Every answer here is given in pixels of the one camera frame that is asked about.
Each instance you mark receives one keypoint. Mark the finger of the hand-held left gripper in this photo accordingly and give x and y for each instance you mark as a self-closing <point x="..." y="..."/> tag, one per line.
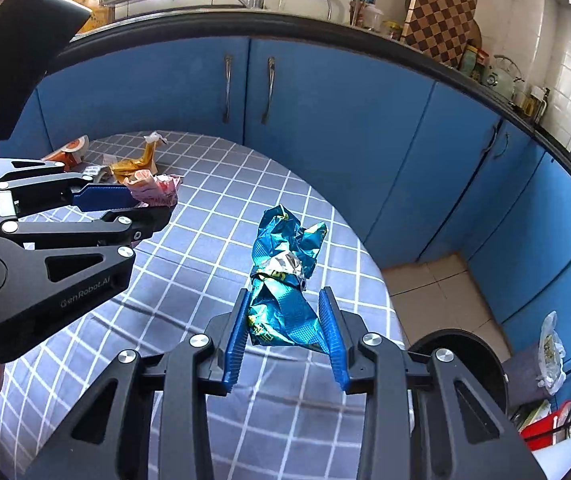
<point x="140" y="222"/>
<point x="105" y="196"/>

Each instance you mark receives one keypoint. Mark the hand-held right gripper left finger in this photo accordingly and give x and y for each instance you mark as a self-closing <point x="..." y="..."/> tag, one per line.
<point x="238" y="345"/>

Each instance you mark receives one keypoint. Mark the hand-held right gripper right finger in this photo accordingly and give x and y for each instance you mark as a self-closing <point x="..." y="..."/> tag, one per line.
<point x="333" y="340"/>

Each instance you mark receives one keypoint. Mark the pink wrapper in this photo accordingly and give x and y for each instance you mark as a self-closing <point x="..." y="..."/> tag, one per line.
<point x="158" y="187"/>

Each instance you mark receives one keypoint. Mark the orange and white paper carton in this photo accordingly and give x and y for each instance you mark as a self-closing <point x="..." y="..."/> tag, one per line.
<point x="70" y="150"/>

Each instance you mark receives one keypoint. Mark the teal snack wrapper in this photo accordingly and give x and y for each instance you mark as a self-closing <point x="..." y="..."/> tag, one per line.
<point x="280" y="240"/>

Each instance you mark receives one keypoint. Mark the black trash bin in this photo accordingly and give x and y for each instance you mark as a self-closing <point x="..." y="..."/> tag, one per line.
<point x="460" y="355"/>

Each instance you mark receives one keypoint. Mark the grey trash bin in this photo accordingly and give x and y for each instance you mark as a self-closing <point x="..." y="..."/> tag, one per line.
<point x="525" y="375"/>

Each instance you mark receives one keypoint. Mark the small grey white box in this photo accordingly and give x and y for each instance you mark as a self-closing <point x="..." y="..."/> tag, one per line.
<point x="96" y="172"/>

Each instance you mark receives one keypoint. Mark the golden yellow pouch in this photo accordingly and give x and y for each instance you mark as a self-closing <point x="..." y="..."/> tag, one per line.
<point x="140" y="162"/>

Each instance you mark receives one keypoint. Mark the blue checked tablecloth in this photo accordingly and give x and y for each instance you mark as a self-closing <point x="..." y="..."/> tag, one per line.
<point x="205" y="270"/>

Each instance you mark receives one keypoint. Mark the blue lower kitchen cabinets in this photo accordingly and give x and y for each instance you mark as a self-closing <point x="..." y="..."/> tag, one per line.
<point x="340" y="135"/>

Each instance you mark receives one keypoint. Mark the clear plastic bin liner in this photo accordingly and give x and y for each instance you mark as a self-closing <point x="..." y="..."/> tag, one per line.
<point x="551" y="355"/>

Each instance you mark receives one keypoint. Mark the red bucket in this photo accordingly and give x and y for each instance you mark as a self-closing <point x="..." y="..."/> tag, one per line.
<point x="545" y="430"/>

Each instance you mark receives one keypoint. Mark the black kitchen countertop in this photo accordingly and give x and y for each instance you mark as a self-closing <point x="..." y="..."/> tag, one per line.
<point x="315" y="27"/>

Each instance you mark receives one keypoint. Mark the clear plastic container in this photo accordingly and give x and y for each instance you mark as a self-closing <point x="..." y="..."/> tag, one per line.
<point x="373" y="19"/>

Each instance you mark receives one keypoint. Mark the light green kettle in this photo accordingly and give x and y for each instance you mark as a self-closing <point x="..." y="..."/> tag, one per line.
<point x="500" y="80"/>

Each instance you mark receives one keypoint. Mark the yellow lid jar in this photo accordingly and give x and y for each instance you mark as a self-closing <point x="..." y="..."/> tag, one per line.
<point x="393" y="30"/>

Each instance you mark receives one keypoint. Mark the checkered wooden cutting board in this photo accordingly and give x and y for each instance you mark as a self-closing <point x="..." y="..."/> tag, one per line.
<point x="440" y="5"/>

